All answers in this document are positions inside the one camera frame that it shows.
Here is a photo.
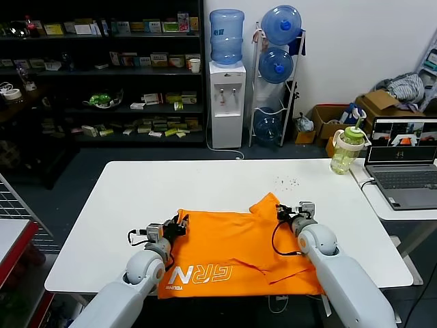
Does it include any black tripod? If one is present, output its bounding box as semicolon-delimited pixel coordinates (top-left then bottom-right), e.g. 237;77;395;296
285;80;302;119

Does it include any white water dispenser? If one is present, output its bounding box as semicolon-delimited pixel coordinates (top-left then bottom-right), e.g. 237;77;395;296
208;61;247;150

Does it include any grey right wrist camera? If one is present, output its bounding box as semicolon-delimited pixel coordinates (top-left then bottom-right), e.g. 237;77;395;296
298;201;316;220

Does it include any cola bottle red label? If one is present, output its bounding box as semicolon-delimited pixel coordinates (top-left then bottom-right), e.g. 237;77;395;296
24;15;42;38

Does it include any clear plastic bottle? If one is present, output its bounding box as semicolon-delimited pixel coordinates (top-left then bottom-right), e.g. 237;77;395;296
16;64;37;92

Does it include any tall pink blue box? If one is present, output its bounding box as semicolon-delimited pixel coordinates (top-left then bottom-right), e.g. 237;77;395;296
177;12;191;33

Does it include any crumpled plastic bag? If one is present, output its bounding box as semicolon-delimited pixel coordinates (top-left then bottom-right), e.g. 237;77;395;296
294;112;315;134

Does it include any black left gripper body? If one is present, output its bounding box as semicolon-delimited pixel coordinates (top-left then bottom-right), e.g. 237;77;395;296
162;220;187;241

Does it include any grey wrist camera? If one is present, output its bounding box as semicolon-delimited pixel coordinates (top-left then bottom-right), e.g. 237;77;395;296
298;201;316;220
145;223;165;245

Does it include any white side table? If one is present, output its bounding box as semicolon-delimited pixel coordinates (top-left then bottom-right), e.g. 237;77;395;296
348;159;437;286

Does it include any white metal jug rack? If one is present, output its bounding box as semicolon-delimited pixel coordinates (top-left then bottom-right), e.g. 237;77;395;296
248;22;307;148

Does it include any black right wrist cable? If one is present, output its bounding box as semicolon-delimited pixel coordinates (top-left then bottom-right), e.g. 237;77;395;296
271;218;308;257

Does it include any blue hanging cloth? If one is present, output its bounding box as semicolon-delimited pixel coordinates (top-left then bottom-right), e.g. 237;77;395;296
288;36;307;57

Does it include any grey laptop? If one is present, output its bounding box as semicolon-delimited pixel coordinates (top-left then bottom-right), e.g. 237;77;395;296
363;117;437;211

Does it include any blue and white bag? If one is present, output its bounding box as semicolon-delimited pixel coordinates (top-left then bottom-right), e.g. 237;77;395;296
339;102;360;125

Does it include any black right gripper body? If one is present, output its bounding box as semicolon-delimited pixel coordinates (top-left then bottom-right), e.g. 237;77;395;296
284;204;302;224

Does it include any black shelf unit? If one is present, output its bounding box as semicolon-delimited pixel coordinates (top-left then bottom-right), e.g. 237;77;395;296
0;0;206;148

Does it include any open brown cardboard box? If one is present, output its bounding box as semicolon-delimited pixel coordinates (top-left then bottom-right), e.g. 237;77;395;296
312;104;359;148

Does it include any large brown cardboard box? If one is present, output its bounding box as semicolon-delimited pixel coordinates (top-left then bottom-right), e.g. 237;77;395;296
354;89;426;136

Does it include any white red medicine box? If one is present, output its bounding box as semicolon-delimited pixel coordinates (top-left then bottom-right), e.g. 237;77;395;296
141;92;164;107

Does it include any green lidded drinking bottle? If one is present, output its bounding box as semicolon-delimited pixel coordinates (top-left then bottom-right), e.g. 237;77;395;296
329;109;372;176

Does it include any blue water jug with label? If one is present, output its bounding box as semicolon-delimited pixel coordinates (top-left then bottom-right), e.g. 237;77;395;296
208;9;245;66

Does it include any white dispenser power cord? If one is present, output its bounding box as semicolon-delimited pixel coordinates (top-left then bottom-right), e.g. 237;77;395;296
206;112;246;161

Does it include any bowl with green fruit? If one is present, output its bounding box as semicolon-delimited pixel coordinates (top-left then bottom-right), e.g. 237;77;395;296
83;89;124;111

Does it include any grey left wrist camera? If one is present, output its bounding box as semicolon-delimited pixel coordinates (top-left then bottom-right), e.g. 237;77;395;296
145;223;165;245

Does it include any orange t-shirt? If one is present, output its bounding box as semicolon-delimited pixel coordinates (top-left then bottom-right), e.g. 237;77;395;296
156;192;325;301

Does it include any white wire rack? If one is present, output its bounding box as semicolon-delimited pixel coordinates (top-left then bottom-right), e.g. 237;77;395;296
0;172;55;240

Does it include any small yellow cardboard box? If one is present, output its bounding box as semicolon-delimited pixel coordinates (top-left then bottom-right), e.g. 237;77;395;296
294;129;317;145

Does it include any white cable under table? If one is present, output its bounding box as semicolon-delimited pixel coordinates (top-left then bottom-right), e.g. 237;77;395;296
268;294;290;314

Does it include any grey pile of clothes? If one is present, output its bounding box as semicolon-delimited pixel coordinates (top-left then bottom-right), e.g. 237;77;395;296
377;72;426;103

